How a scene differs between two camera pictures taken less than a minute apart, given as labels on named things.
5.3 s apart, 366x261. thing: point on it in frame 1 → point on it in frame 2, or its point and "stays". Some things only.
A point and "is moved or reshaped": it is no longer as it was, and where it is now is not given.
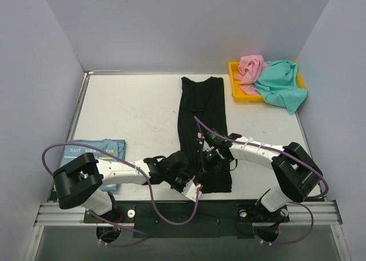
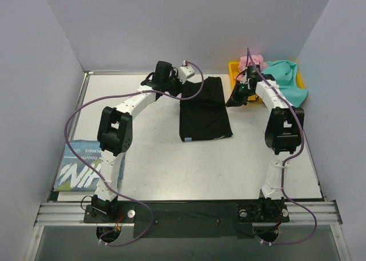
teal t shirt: [278, 83] stays
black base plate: [223, 218] stays
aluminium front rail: [72, 214] stays
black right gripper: [208, 157] → [238, 94]
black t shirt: [202, 109] is moved or reshaped
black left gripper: [180, 182] → [176, 86]
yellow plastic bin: [238, 95] stays
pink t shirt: [250, 67] stays
